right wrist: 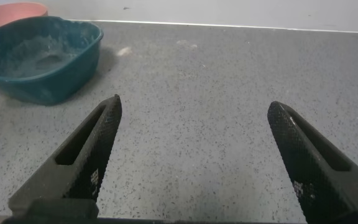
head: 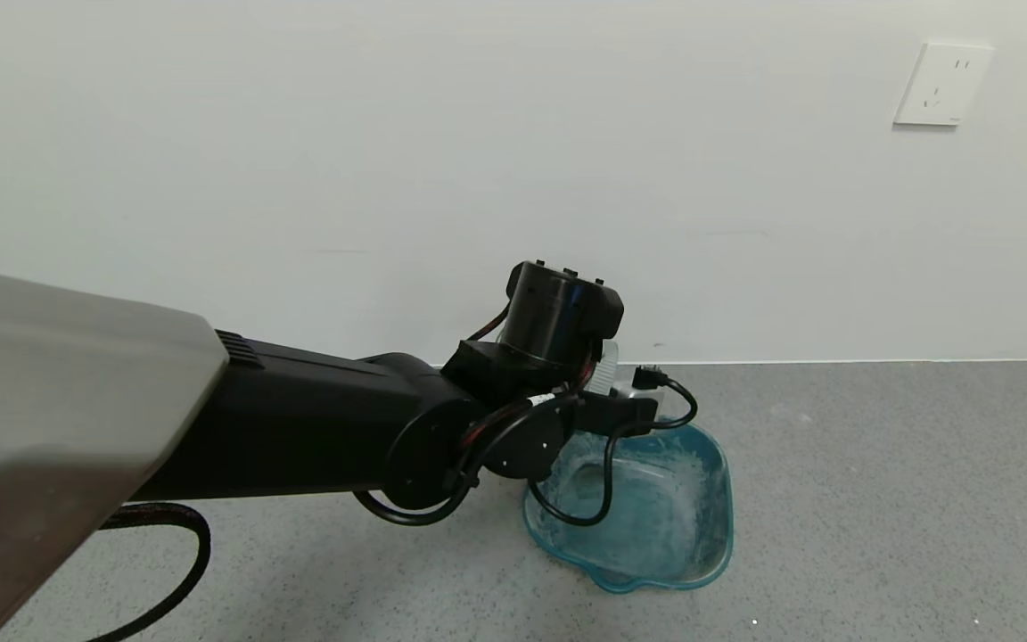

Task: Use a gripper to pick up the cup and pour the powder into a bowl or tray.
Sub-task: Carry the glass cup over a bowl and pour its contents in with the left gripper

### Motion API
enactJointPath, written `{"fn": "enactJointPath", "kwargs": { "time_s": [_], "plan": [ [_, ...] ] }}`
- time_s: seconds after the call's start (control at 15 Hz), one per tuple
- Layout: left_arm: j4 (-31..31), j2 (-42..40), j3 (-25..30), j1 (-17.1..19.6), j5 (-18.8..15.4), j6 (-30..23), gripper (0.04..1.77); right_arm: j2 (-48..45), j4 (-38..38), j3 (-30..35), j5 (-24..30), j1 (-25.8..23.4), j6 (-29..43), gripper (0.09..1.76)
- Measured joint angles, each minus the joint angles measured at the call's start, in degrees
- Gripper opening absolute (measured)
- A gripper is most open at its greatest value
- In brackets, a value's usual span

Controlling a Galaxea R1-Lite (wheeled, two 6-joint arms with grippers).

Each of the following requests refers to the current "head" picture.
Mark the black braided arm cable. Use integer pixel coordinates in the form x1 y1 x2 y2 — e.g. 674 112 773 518
86 502 213 642

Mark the black camera cable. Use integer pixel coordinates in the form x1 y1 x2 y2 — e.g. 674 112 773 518
527 366 700 527

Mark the blue transparent mixing bowl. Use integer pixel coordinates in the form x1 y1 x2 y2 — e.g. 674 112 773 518
522 419 735 594

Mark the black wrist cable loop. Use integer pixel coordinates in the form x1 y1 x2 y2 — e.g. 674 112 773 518
353 392 581 527

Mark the ribbed clear glass cup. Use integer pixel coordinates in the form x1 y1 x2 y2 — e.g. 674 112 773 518
592 342 621 395

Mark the white wall socket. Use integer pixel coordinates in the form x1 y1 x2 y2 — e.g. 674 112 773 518
893 42 994 128

